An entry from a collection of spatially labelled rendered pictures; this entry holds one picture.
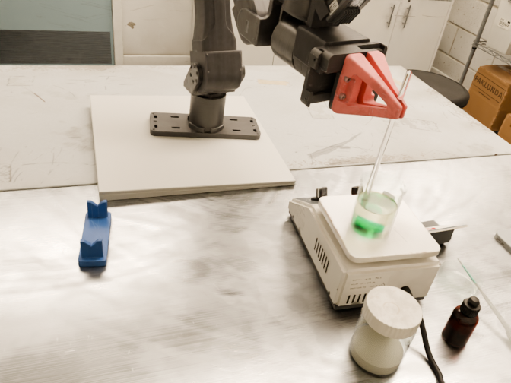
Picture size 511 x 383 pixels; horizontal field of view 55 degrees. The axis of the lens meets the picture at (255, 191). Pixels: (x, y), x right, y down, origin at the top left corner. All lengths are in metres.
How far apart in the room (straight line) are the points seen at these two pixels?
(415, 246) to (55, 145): 0.60
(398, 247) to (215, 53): 0.42
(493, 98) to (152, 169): 2.71
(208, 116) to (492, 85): 2.60
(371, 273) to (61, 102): 0.70
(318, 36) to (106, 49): 3.08
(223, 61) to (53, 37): 2.80
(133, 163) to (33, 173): 0.15
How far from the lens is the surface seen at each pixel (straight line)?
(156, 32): 3.59
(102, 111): 0.95
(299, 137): 0.96
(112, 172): 0.78
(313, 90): 0.56
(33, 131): 0.94
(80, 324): 0.59
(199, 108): 0.86
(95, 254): 0.64
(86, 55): 3.59
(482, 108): 3.35
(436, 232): 0.75
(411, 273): 0.62
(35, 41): 3.57
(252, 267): 0.65
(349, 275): 0.57
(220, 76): 0.81
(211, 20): 0.81
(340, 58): 0.53
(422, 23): 3.64
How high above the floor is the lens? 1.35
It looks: 35 degrees down
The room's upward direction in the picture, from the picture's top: 8 degrees clockwise
